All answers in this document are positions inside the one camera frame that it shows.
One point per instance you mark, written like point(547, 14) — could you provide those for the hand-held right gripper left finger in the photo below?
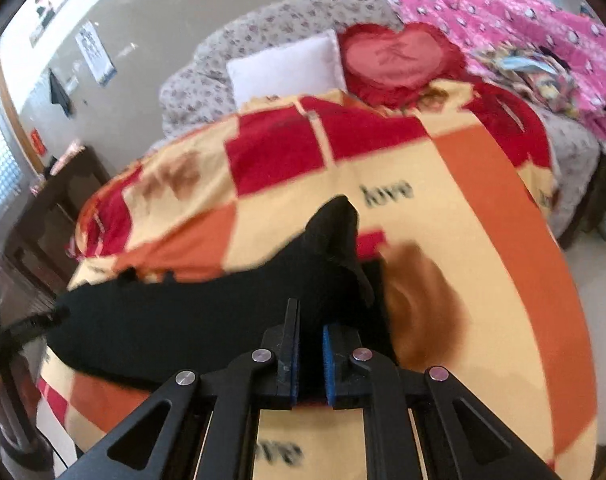
point(293, 360)

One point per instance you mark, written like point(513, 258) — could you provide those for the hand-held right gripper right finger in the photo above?
point(329, 365)

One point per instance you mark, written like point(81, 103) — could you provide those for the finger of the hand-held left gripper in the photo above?
point(28, 327)

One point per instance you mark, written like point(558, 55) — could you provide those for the black pants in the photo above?
point(223, 320)

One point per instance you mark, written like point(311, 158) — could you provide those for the dark wooden cabinet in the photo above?
point(53, 210)

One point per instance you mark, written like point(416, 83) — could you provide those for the red orange checkered blanket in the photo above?
point(433, 210)

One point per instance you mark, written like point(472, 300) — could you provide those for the dark hanging cloth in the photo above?
point(59, 91)

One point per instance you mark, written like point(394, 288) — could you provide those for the white pillow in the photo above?
point(288, 71)

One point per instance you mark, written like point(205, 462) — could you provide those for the red heart-shaped cushion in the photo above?
point(393, 62)

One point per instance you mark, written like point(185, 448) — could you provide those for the grey floral quilt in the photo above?
point(263, 35)

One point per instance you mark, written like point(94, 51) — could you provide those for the colourful cartoon cloth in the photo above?
point(538, 72)

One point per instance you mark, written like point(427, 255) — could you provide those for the pink printed quilt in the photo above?
point(523, 30)

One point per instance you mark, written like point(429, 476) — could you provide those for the white wall calendar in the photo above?
point(95, 52)

